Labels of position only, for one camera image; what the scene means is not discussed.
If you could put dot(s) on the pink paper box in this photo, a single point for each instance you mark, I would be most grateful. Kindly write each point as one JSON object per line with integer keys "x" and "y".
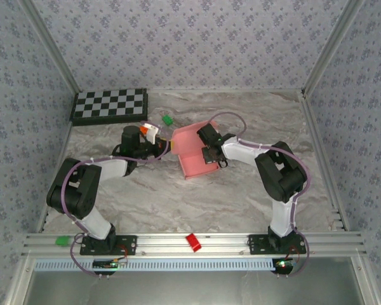
{"x": 190, "y": 159}

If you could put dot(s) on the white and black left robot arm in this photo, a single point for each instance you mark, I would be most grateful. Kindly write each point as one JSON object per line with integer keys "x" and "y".
{"x": 95, "y": 222}

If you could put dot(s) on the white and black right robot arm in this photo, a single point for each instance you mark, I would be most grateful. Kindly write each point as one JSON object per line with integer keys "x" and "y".
{"x": 281, "y": 216}

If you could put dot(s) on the orange plastic piece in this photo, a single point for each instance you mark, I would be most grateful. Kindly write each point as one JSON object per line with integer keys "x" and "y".
{"x": 143, "y": 129}

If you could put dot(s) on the small green plastic clip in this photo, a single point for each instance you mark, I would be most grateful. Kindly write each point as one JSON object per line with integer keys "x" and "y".
{"x": 167, "y": 120}

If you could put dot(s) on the black and white checkerboard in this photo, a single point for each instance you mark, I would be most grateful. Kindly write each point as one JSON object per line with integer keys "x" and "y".
{"x": 109, "y": 105}

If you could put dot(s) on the red block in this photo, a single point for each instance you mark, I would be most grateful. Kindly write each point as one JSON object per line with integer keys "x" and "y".
{"x": 193, "y": 243}

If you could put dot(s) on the green block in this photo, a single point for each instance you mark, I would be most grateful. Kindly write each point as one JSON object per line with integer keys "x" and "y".
{"x": 62, "y": 241}

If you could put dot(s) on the grey metal panel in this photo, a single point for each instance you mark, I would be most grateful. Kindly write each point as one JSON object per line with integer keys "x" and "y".
{"x": 190, "y": 289}

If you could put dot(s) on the aluminium back rail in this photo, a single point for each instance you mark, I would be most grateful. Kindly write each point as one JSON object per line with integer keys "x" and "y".
{"x": 225, "y": 90}

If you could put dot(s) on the aluminium mounting rail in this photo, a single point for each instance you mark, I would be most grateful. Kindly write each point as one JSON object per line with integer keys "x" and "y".
{"x": 165, "y": 244}

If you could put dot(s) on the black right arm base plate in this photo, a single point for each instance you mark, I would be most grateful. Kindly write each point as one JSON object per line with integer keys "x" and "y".
{"x": 257, "y": 244}

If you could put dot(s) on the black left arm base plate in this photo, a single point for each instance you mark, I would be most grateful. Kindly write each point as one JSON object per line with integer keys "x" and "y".
{"x": 127, "y": 244}

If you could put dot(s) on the aluminium side rail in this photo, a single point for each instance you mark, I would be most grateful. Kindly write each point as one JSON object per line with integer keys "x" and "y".
{"x": 322, "y": 159}

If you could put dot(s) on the aluminium frame post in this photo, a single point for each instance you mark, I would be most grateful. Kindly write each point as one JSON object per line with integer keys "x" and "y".
{"x": 331, "y": 47}
{"x": 50, "y": 47}

